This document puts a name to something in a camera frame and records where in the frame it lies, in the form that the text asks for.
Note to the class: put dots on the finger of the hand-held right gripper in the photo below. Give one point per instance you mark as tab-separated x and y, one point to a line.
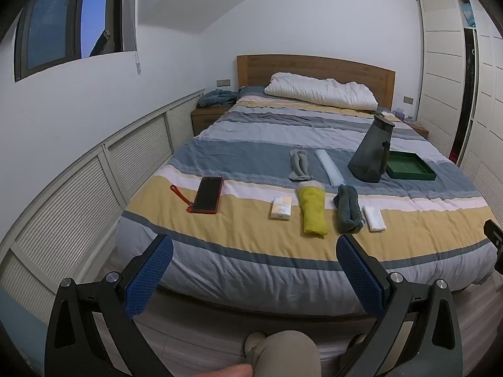
494	243

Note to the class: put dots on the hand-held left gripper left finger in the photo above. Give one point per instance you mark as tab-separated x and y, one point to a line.
151	275

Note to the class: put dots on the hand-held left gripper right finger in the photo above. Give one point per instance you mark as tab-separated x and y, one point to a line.
359	275

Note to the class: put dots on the small white tissue pack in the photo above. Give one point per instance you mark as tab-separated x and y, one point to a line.
374	218

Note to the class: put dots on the dark green towel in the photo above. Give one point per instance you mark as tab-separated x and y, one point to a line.
347	210

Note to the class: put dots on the yellow towel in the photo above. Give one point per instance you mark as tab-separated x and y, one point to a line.
312	212

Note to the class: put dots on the beige white tissue pack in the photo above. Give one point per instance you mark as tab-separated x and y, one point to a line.
280	208

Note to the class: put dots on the translucent plastic roll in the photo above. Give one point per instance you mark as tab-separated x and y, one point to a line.
330	167

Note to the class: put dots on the green tray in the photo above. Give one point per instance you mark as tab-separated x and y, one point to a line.
408	165

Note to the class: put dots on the grey socks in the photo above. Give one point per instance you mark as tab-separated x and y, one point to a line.
299	165

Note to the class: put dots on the person's left hand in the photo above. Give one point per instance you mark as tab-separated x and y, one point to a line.
226	371

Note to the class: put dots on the phone in red case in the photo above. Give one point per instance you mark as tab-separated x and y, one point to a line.
207	195

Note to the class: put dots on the red cloth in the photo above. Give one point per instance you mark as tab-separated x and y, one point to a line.
454	154

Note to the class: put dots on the dark grey glass pitcher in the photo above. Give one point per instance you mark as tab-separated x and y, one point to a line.
369	153

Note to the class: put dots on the wooden nightstand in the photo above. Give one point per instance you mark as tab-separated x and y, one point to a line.
206	117
420	130

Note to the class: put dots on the striped duvet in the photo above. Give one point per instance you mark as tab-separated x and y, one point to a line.
251	153

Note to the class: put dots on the grey blue pillow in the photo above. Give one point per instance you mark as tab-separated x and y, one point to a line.
249	91
383	109

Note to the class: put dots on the white pillow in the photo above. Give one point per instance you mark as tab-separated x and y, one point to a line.
322	92

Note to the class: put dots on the blue cloth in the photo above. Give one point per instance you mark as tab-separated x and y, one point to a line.
216	97

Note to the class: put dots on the white wardrobe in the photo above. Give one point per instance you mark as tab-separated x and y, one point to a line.
440	47

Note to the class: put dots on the wooden headboard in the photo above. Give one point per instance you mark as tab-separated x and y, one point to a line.
314	66

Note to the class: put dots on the light blue bag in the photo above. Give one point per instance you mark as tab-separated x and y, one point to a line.
469	13

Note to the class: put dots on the window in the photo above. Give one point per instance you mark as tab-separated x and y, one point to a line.
51	19

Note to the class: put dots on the white louvered wall cabinet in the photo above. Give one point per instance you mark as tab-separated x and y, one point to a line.
70	204

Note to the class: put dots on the wall switch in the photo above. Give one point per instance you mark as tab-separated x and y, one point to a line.
408	99
223	83

